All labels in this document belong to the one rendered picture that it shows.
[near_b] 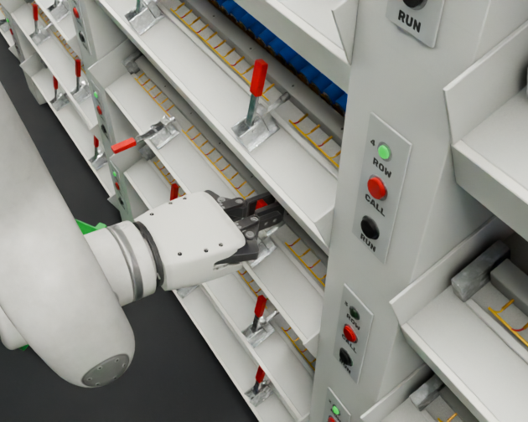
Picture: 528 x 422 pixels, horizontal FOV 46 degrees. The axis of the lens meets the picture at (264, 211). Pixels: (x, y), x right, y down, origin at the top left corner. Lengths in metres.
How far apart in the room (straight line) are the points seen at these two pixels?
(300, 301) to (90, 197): 0.95
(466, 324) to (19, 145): 0.37
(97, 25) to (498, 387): 0.79
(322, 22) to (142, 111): 0.59
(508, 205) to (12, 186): 0.35
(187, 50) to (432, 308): 0.44
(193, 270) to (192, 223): 0.06
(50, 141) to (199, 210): 1.13
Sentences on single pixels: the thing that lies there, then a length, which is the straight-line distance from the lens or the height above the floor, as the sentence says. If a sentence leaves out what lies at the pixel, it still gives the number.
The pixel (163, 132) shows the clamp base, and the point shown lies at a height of 0.51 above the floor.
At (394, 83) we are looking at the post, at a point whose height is 0.88.
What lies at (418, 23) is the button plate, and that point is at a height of 0.92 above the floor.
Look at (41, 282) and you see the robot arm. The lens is 0.53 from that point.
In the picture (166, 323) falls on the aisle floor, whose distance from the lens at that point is 1.33.
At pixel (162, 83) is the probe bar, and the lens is 1.01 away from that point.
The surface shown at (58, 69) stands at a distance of 1.52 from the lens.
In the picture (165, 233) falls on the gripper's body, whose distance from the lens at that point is 0.68.
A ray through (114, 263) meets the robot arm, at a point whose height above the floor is 0.62.
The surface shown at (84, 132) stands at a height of 0.11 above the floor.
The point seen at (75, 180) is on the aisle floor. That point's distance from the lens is 1.66.
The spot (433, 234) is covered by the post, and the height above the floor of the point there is 0.78.
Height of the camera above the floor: 1.11
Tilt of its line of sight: 47 degrees down
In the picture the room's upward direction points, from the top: straight up
